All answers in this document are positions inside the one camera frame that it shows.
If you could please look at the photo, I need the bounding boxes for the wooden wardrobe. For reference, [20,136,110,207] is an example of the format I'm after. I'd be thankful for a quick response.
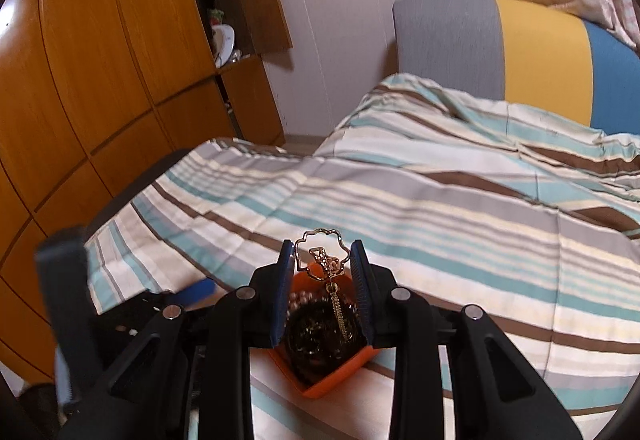
[0,0,294,393]

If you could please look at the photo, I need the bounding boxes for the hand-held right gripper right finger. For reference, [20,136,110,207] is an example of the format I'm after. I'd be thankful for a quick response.
[349,239,584,440]

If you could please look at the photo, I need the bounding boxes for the white patterned plate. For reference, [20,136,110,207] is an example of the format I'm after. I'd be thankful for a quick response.
[211,23,236,69]

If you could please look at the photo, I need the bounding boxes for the person's left forearm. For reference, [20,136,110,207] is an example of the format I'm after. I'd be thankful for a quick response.
[17,382,64,440]

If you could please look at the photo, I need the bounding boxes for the black bead necklace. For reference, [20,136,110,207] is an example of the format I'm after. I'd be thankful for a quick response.
[284,299,369,382]

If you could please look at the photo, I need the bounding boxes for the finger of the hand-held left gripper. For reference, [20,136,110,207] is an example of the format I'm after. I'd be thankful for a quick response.
[176,279,217,313]

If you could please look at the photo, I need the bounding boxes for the orange plastic box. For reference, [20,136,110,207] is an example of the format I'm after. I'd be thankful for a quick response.
[266,260,377,401]

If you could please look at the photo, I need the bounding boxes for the grey yellow blue headboard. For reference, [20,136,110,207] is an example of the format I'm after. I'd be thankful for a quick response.
[392,0,640,137]

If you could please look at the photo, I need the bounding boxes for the striped bed sheet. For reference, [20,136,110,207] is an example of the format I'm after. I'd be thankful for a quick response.
[84,72,640,440]

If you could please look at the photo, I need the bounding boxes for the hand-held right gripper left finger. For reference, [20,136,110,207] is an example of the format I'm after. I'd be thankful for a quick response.
[57,239,297,440]

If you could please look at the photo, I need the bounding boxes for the pale bead bracelet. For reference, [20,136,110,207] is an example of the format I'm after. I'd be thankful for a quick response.
[288,290,327,309]

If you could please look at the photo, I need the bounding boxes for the gold pendant with chain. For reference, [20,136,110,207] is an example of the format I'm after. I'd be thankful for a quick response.
[293,227,350,347]

